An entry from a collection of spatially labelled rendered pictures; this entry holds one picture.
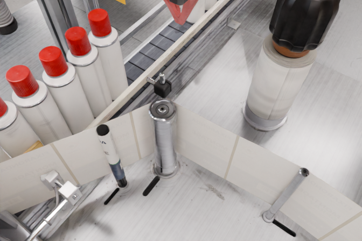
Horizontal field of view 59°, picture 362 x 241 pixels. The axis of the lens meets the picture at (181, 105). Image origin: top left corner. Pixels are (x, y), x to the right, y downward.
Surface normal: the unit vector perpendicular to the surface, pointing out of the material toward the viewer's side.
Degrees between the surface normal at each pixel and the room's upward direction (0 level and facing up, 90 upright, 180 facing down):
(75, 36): 2
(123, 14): 0
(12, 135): 90
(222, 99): 0
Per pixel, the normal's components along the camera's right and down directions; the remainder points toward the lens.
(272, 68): -0.71, 0.57
